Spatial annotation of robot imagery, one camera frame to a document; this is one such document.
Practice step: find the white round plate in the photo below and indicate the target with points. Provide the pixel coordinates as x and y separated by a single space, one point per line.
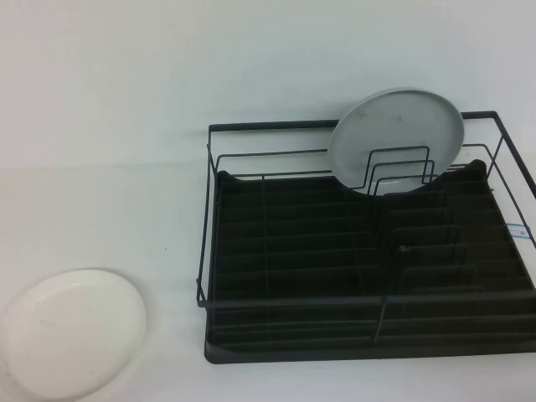
71 331

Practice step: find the grey round plate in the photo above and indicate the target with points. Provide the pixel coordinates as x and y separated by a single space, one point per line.
389 121

